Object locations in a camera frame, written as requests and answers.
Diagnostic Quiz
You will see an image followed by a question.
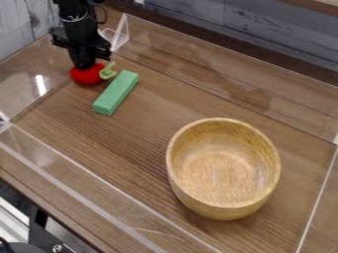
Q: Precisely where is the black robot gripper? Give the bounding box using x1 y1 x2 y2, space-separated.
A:
49 18 111 69

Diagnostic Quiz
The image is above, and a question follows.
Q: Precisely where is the red plush strawberry toy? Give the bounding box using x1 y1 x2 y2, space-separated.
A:
69 62 118 86

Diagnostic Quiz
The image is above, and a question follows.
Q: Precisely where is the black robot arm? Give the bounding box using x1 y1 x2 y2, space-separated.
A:
49 0 111 69

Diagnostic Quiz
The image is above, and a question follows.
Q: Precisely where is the green rectangular foam block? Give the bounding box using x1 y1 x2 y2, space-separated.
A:
92 70 139 116

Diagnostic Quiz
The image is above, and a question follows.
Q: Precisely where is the light wooden bowl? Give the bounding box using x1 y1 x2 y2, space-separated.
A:
166 118 282 220

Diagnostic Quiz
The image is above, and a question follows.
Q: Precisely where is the clear acrylic tray enclosure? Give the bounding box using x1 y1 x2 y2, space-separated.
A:
0 12 338 253

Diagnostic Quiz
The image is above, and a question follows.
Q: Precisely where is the black metal table bracket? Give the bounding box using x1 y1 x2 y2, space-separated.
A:
28 207 75 253

